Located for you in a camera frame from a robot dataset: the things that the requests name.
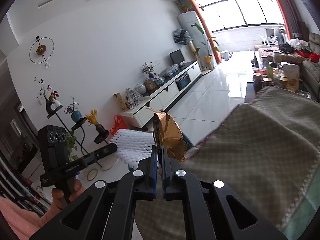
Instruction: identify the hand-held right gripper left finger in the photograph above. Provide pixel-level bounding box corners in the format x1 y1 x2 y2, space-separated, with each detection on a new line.
30 145 158 240

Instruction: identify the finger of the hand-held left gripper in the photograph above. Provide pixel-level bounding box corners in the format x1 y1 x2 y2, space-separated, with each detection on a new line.
75 143 118 167

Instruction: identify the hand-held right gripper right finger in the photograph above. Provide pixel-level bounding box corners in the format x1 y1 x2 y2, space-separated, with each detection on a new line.
162 146 288 240

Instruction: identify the white foam net sheet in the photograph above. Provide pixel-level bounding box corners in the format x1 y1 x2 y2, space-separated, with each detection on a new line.
114 128 156 167

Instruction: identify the gold foil snack wrapper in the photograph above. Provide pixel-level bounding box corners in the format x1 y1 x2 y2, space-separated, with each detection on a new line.
146 107 189 165

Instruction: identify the person's left hand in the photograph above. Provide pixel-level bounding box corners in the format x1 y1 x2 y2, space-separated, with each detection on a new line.
41 179 83 222

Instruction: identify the green trailing plant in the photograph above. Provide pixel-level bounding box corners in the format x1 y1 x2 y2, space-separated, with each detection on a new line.
65 133 79 162

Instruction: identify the dark vase with yellow flowers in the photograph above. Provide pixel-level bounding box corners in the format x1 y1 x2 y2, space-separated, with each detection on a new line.
85 109 107 134

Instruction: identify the orange plastic bag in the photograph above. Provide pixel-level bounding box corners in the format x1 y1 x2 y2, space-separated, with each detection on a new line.
110 114 128 134

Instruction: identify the black tiered plant stand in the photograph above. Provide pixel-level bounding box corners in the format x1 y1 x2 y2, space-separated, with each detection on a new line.
47 104 111 167

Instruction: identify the blue vase with plant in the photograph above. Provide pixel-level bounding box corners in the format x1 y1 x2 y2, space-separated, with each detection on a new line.
64 97 83 123

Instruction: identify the white vase with red flowers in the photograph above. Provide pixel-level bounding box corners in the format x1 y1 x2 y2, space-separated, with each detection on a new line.
34 77 62 113

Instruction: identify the tall gold box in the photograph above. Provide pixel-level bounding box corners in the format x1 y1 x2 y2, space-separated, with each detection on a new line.
114 92 129 112

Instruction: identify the clear bag of items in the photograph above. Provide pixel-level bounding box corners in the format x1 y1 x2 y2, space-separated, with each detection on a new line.
125 88 144 109

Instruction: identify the white and black TV cabinet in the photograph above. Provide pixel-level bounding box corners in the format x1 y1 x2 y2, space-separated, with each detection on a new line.
119 60 202 131

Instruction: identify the white ceramic jar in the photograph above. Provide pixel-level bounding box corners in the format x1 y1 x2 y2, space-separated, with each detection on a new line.
135 83 147 96

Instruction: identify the brown patterned box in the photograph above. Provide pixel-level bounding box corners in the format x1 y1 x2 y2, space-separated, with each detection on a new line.
144 79 158 91

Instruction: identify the beige checkered cloth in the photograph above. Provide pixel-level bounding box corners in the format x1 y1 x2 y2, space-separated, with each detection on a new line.
134 86 320 240

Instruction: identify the small vase with dark plant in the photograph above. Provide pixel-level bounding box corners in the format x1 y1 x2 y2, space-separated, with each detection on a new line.
142 62 156 79

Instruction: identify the plastic wrapped bundle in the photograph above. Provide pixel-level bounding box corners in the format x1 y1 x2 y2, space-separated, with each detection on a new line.
161 64 180 78

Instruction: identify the black monitor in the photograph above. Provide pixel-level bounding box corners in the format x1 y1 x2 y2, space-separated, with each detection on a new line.
169 50 186 68

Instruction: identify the tall leafy plant yellow pot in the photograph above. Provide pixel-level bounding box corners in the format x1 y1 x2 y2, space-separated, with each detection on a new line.
191 22 221 71

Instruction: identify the dark wrapped bundle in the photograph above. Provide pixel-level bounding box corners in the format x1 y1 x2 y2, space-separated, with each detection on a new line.
173 29 193 46

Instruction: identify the white standing air conditioner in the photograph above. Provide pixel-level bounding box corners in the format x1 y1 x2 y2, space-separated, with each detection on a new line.
177 11 208 67

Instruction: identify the cluttered coffee table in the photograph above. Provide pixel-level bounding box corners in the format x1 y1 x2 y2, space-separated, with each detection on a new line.
251 47 311 98

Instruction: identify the potted plant in red pot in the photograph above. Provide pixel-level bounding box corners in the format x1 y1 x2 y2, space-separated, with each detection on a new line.
177 1 193 13

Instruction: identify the white office chair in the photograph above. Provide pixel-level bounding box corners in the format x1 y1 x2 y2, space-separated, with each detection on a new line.
260 27 279 46

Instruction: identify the beige sofa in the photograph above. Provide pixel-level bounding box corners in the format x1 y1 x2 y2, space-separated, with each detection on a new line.
301 32 320 83

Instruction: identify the orange and grey curtain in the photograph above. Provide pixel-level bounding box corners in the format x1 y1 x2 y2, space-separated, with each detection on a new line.
266 0 295 41

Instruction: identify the wooden ring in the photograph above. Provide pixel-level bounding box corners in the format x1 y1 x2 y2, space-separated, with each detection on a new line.
86 169 99 181

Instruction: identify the round black wall clock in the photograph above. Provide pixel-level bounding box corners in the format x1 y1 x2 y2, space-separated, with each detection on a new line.
29 36 55 68

